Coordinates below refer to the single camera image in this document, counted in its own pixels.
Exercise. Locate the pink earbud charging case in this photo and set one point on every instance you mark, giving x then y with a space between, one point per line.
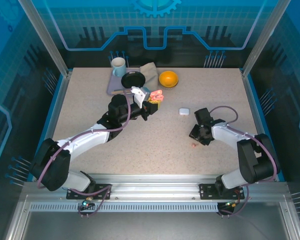
156 93

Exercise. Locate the white earbud charging case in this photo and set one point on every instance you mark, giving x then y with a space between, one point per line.
184 111

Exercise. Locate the pink earbud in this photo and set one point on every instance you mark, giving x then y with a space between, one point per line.
194 144

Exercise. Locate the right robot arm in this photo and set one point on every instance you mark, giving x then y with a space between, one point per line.
255 160

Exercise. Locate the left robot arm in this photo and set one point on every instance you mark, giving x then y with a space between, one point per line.
90 137

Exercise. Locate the lavender tray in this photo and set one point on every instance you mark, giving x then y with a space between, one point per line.
113 86

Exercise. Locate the beige folded cloth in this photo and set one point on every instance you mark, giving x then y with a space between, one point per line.
150 75

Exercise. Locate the black plate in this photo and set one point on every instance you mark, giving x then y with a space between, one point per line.
133 78

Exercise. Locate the orange bowl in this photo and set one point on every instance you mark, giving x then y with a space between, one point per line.
168 78

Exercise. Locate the light blue mug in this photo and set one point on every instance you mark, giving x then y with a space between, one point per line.
118 65

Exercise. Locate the grey metal front panel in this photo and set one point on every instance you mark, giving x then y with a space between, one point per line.
150 225

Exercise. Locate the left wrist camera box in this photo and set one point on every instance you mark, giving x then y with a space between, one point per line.
140 96

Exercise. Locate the aluminium front rail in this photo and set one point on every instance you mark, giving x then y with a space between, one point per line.
152 186

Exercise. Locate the aluminium frame post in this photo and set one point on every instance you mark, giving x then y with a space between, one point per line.
46 37
265 37

